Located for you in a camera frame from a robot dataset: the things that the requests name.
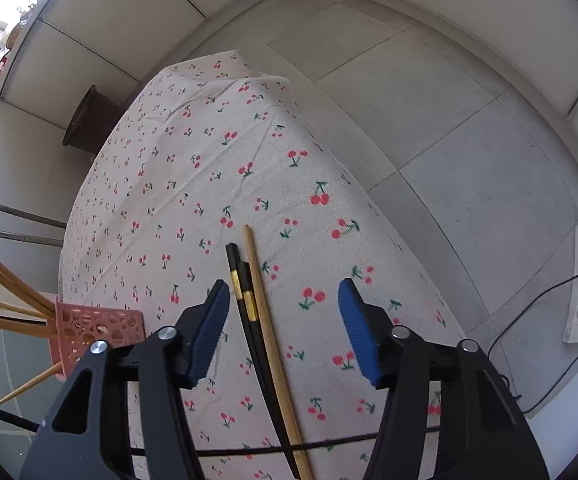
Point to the woven basket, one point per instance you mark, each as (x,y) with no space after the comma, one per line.
(16,32)

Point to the red plastic basket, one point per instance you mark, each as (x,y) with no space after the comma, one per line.
(0,69)

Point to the cherry print tablecloth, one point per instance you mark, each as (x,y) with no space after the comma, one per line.
(209,160)

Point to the long light bamboo chopstick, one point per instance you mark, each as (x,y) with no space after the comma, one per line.
(264,310)

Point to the pink perforated utensil holder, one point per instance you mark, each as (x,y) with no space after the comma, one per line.
(104,325)

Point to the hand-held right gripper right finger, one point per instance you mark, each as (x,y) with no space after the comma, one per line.
(359,330)

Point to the brown trash bin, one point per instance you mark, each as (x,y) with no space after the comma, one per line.
(94,120)

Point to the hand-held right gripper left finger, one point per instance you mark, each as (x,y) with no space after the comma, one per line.
(209,330)

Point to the black chopstick with gold band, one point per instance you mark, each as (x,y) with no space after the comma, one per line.
(230,260)
(245,280)

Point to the white kitchen countertop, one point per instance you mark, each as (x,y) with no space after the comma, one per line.
(24,25)

